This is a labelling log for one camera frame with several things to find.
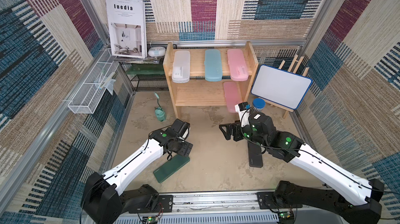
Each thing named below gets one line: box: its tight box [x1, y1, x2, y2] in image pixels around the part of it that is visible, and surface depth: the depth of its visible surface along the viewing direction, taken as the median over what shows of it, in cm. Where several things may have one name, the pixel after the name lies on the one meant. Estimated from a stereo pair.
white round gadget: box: [147, 46, 167, 57], surface depth 88 cm
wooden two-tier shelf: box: [163, 41, 259, 120], surface depth 76 cm
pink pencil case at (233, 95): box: [223, 81, 242, 114], surface depth 89 cm
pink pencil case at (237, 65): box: [227, 48, 249, 82], surface depth 70 cm
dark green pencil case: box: [153, 154, 191, 184], surface depth 85 cm
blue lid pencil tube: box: [252, 97, 267, 112], surface depth 89 cm
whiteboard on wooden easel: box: [251, 54, 312, 119], surface depth 95 cm
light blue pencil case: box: [204, 48, 223, 82], surface depth 72 cm
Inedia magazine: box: [105, 0, 148, 59], surface depth 79 cm
